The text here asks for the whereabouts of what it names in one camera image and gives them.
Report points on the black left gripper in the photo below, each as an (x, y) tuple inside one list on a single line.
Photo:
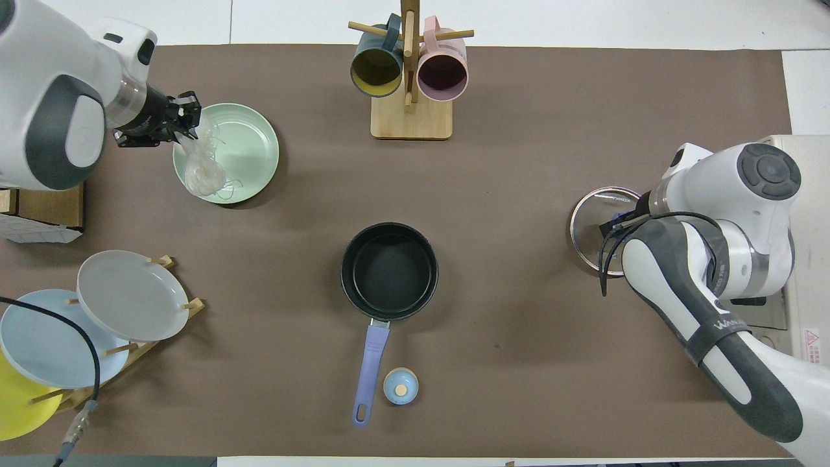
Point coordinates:
[(155, 120)]

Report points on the glass lid with blue knob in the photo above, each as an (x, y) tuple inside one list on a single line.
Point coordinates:
[(590, 233)]

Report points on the brown table mat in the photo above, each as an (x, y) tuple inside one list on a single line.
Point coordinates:
[(519, 194)]

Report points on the grey plate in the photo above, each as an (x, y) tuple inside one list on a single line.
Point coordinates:
[(130, 295)]

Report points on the green plate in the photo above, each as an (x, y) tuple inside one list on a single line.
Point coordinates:
[(246, 155)]

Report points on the white vermicelli bundle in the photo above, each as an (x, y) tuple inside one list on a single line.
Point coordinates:
[(204, 175)]

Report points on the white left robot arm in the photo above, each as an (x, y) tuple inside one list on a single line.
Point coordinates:
[(39, 65)]

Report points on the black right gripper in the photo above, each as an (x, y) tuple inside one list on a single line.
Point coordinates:
[(643, 204)]

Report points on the pink mug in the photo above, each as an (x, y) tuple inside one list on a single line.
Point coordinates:
[(442, 72)]

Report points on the yellow plate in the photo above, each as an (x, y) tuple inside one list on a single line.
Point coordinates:
[(19, 408)]

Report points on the white patterned cloth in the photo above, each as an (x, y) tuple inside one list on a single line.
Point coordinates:
[(32, 230)]

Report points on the light blue plate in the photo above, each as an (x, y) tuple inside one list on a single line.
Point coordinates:
[(52, 344)]

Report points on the white toaster oven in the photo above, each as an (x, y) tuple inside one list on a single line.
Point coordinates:
[(814, 259)]

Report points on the teal mug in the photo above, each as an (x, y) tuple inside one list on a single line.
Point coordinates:
[(376, 68)]

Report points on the wooden mug tree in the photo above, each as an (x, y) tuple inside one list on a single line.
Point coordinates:
[(412, 123)]

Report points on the wooden plate rack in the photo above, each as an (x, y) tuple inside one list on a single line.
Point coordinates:
[(198, 306)]

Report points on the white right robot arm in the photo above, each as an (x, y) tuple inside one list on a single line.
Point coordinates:
[(746, 194)]

